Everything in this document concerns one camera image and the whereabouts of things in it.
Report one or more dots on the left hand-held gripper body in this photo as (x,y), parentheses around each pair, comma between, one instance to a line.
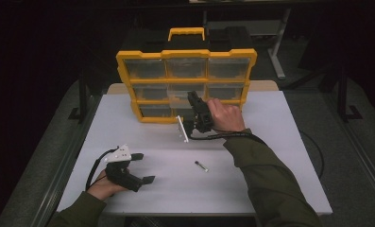
(120,175)

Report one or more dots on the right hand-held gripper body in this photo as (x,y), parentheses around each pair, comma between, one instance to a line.
(202,118)

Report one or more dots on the clear plastic pulled drawer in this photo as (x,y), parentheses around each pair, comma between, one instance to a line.
(178,96)

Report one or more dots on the yellow black organizer cabinet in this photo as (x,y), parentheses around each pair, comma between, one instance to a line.
(188,53)

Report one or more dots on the small clear black-capped tube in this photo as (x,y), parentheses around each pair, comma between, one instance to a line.
(201,166)

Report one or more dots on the person's left hand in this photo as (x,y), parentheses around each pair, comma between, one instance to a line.
(104,188)

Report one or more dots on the person's right hand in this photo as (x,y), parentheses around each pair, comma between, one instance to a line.
(226,116)

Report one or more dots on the set of clear organizer bins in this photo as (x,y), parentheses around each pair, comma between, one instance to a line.
(144,69)

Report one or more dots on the black metal stand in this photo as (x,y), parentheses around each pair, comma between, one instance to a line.
(82,94)
(343,94)

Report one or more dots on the white metal desk frame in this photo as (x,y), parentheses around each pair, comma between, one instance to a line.
(278,47)

